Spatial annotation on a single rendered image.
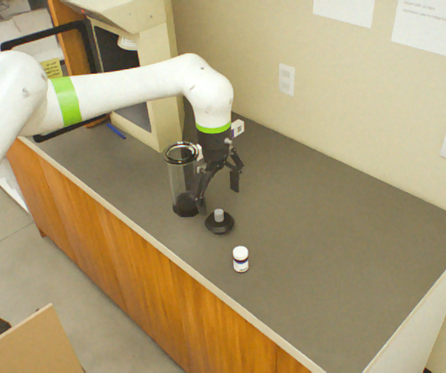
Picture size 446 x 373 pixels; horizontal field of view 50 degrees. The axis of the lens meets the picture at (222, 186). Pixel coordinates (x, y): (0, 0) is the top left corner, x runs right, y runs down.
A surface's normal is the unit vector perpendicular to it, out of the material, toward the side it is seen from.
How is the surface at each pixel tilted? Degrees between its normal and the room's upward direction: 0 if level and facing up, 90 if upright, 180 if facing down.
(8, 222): 0
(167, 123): 90
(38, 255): 0
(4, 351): 90
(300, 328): 0
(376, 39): 90
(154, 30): 90
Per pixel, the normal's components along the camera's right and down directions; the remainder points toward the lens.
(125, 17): 0.70, 0.42
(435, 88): -0.71, 0.48
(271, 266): -0.06, -0.77
